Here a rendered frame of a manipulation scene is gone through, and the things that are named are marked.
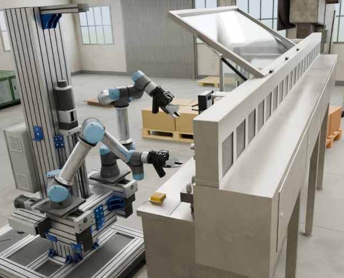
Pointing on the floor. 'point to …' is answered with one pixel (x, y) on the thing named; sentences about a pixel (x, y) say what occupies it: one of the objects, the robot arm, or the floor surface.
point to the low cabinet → (1, 90)
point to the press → (309, 19)
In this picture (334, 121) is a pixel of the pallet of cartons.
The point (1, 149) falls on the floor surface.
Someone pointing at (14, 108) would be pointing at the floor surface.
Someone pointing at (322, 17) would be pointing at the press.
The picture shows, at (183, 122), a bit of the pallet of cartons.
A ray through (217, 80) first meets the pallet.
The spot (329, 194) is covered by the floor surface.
